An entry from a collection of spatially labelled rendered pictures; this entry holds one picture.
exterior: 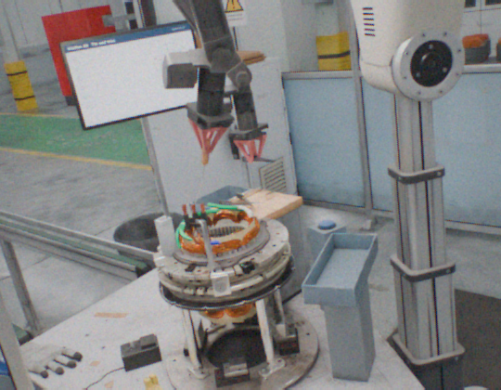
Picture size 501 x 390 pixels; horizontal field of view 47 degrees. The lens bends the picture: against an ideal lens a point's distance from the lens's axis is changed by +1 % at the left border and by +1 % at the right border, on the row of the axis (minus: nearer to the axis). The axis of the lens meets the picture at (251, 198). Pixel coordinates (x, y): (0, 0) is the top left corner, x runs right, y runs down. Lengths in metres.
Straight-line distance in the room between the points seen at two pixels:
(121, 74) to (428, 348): 1.48
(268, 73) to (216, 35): 2.67
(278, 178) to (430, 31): 2.69
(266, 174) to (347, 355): 2.55
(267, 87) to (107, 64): 1.65
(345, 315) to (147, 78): 1.38
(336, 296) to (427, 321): 0.45
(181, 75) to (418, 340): 0.91
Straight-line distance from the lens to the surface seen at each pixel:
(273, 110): 3.79
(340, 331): 1.30
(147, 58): 2.32
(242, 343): 1.54
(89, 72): 2.29
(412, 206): 1.41
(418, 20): 1.26
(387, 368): 1.40
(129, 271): 2.20
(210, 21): 1.08
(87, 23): 5.01
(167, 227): 1.31
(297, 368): 1.39
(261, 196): 1.68
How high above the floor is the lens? 1.64
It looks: 20 degrees down
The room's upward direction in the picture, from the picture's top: 10 degrees counter-clockwise
